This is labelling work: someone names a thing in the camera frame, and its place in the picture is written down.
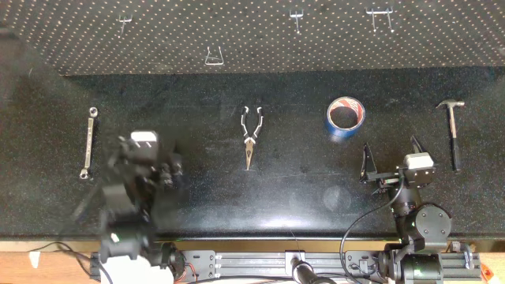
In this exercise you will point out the metal hook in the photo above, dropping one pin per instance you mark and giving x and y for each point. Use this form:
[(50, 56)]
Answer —
[(296, 23), (123, 27), (379, 12), (214, 63)]

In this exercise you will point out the roll of blue tape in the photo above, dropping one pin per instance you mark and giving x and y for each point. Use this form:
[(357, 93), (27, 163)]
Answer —
[(339, 132)]

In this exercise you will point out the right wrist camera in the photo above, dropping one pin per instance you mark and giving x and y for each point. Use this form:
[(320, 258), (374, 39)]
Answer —
[(418, 160)]

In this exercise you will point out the black pegboard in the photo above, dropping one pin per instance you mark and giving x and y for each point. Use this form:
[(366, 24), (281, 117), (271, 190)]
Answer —
[(252, 39)]

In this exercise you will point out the white paper scrap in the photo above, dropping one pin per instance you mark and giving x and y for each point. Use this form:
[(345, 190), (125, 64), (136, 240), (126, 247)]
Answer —
[(34, 258)]

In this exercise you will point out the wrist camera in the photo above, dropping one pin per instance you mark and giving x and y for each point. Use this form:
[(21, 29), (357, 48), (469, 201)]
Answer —
[(418, 160), (144, 137)]

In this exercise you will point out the hammer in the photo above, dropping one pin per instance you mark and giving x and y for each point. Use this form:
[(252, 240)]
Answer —
[(453, 122)]

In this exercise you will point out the pliers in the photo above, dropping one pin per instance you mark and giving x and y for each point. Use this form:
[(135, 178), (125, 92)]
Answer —
[(249, 148)]

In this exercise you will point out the mounting rail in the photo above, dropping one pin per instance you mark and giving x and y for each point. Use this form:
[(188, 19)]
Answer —
[(252, 264)]

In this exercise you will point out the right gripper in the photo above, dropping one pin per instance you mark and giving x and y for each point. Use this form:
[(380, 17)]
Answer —
[(418, 177)]

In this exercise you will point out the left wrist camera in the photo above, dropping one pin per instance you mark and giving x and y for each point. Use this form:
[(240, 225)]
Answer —
[(144, 137)]

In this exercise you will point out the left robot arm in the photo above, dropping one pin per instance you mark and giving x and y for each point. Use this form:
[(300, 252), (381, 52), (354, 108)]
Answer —
[(122, 197)]

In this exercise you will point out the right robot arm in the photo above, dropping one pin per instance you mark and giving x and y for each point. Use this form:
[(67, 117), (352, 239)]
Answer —
[(432, 226)]

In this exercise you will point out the wrench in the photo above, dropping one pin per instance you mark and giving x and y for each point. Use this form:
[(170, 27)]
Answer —
[(90, 138)]

